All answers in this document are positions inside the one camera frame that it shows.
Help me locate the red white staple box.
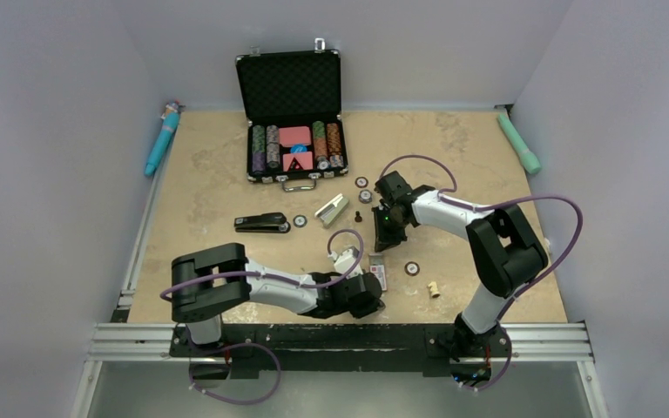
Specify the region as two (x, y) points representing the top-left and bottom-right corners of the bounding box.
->
(368, 253), (388, 292)

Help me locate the black stapler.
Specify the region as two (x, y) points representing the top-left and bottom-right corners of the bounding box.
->
(233, 212), (291, 233)

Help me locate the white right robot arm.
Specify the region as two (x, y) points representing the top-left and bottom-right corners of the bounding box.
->
(373, 172), (549, 354)

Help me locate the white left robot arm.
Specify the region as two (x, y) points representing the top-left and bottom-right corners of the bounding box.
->
(160, 243), (384, 356)

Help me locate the poker chip near stapler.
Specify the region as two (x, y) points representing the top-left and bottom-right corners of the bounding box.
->
(292, 214), (307, 228)

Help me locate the grey loose poker chip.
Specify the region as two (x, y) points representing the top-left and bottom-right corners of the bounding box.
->
(358, 189), (373, 204)

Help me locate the brown poker chip right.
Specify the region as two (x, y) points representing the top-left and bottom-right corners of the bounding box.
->
(404, 261), (421, 277)

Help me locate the upper loose poker chip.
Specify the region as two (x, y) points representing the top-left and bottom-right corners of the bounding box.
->
(355, 177), (368, 189)

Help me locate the white chess rook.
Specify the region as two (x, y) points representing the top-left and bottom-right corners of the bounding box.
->
(427, 281), (441, 299)

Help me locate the black poker chip case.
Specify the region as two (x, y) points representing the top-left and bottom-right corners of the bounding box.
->
(235, 37), (349, 192)

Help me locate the green marker pen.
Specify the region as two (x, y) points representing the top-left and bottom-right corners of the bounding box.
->
(497, 113), (542, 175)

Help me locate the blue marker pen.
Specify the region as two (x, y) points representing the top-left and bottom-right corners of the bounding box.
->
(144, 100), (184, 177)

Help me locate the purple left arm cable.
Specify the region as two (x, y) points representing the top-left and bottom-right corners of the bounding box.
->
(159, 228), (366, 303)

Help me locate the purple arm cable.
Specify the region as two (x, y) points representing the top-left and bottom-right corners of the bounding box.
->
(378, 155), (585, 394)
(159, 228), (366, 303)

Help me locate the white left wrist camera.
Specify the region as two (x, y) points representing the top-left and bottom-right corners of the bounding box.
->
(328, 246), (363, 278)

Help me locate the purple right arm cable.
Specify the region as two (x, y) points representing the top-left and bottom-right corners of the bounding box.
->
(378, 155), (585, 394)

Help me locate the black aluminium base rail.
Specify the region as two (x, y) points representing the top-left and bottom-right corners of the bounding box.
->
(89, 323), (593, 379)

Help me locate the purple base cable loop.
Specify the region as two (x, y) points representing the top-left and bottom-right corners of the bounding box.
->
(188, 342), (282, 406)

